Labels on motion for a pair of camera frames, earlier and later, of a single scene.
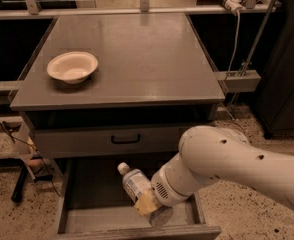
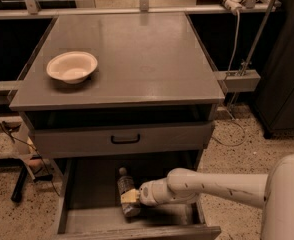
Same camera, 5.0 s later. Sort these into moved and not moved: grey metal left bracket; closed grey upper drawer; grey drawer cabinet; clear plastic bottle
Moved: clear plastic bottle
Not moved: grey drawer cabinet; closed grey upper drawer; grey metal left bracket
